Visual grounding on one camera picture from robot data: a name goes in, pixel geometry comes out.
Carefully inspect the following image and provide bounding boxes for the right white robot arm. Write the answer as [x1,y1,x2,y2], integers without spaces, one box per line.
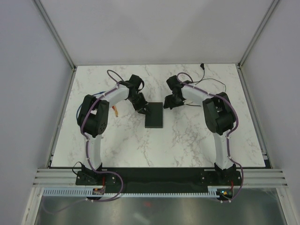
[164,83,238,185]

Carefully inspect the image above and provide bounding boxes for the black network switch box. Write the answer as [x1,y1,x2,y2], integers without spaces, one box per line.
[145,102,163,128]

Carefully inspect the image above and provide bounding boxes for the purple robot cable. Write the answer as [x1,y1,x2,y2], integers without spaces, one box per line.
[41,69,128,214]
[177,72,246,204]

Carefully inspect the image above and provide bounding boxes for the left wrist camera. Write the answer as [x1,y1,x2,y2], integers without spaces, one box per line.
[128,74,145,92]

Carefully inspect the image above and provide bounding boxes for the white slotted cable duct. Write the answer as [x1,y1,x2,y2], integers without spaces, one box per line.
[43,187,233,198]

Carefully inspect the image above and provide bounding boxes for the aluminium frame rail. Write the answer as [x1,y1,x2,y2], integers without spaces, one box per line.
[33,168,287,187]

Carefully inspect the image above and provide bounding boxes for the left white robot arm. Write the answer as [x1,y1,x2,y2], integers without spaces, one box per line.
[74,75,153,186]

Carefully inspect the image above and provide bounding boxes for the blue ethernet cable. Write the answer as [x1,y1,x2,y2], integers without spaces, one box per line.
[75,90,106,122]

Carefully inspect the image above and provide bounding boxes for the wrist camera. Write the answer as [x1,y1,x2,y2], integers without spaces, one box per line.
[128,74,145,92]
[166,75,184,91]

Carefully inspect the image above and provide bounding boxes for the right aluminium corner post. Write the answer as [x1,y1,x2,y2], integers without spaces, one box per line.
[236,0,282,70]

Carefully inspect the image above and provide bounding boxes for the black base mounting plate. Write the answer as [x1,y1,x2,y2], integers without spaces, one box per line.
[75,166,243,194]

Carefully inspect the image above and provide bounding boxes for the aluminium corner post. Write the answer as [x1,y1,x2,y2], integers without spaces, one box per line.
[236,0,282,70]
[32,0,78,71]

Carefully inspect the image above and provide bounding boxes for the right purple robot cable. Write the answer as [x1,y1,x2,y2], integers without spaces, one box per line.
[177,72,246,204]

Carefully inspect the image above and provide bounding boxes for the left aluminium corner post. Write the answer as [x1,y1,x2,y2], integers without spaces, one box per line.
[32,0,78,71]

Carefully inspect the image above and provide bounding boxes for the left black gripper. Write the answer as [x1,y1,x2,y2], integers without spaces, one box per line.
[127,93,150,117]

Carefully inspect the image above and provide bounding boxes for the black power cord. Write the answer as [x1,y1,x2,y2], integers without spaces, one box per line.
[185,63,227,107]

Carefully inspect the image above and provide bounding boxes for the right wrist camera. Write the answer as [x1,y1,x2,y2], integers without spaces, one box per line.
[166,75,184,91]

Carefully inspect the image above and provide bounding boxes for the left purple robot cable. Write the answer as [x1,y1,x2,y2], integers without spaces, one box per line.
[41,69,128,214]

